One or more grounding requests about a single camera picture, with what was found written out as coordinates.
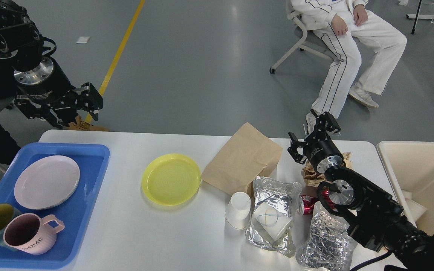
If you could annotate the blue plastic tray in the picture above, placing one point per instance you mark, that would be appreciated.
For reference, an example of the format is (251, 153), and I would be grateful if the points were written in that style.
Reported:
(75, 212)

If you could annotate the crumpled silver foil bag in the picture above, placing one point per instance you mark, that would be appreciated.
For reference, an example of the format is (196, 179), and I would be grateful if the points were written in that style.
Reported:
(328, 245)

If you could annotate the person in white tracksuit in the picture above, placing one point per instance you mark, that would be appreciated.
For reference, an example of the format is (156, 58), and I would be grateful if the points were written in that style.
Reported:
(366, 50)

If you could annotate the beige plastic bin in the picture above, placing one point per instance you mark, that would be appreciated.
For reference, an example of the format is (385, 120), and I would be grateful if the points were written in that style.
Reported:
(410, 169)

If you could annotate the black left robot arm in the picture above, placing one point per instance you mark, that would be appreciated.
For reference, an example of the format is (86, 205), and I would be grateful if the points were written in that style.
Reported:
(22, 46)

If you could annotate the white stand base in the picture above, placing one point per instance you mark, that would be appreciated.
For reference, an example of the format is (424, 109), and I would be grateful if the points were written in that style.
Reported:
(431, 15)

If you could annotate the silver foil pouch with paper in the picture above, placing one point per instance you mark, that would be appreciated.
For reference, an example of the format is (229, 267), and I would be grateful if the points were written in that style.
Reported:
(273, 215)

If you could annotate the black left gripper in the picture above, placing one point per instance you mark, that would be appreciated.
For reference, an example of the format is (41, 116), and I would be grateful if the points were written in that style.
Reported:
(46, 88)

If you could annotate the brown paper bag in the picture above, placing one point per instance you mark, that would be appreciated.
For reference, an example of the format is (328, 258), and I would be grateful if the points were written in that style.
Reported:
(246, 155)

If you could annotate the yellow round plastic plate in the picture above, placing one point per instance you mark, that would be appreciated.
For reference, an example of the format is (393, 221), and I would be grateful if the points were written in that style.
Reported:
(171, 179)

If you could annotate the white wheeled chair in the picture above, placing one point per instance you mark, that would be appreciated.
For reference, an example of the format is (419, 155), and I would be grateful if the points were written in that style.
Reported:
(307, 41)

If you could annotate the pink ribbed mug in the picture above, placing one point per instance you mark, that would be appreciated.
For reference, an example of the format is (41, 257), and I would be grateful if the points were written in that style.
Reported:
(31, 234)

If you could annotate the white paper cup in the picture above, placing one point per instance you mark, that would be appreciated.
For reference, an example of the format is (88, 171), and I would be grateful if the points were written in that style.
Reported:
(237, 213)

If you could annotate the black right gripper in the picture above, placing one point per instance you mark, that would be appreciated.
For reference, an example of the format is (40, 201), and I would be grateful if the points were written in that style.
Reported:
(322, 154)

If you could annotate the crushed red soda can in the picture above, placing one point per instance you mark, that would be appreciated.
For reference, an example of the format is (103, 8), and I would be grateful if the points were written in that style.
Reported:
(305, 204)

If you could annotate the crumpled brown paper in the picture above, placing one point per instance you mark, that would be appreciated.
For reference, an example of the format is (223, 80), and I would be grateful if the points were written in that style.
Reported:
(312, 178)

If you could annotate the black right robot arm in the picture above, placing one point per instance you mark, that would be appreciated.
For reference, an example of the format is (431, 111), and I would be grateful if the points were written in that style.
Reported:
(375, 219)

